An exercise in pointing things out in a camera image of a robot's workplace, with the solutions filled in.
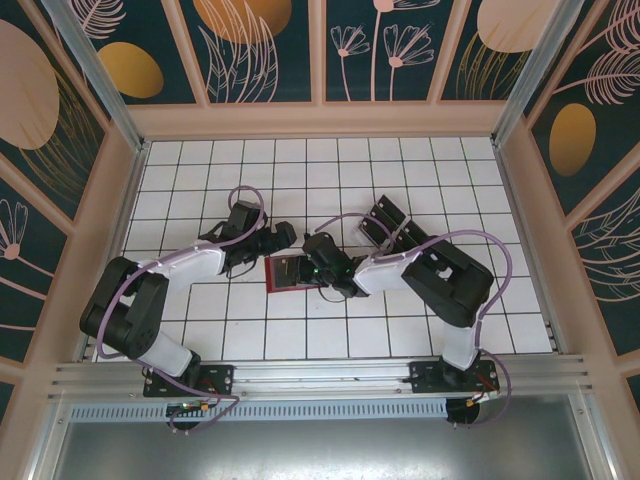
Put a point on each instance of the black credit card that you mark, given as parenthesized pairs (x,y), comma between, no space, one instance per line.
(393,208)
(381,229)
(284,272)
(419,233)

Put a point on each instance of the red leather card holder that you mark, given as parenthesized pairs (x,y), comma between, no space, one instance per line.
(269,275)

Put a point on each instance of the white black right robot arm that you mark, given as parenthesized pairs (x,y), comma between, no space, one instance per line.
(385,277)

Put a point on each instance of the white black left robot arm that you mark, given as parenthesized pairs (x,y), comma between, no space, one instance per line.
(195,264)

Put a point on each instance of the grey metal sheet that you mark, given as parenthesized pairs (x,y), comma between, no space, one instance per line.
(320,450)

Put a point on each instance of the aluminium frame beam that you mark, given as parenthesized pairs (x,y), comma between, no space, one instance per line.
(320,372)

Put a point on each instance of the aluminium table edge rail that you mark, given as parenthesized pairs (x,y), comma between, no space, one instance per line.
(505,170)
(135,170)

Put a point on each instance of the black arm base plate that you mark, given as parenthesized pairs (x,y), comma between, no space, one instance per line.
(422,382)
(222,382)

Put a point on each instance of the aluminium corner post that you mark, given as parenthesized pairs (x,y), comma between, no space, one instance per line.
(100,75)
(533,75)

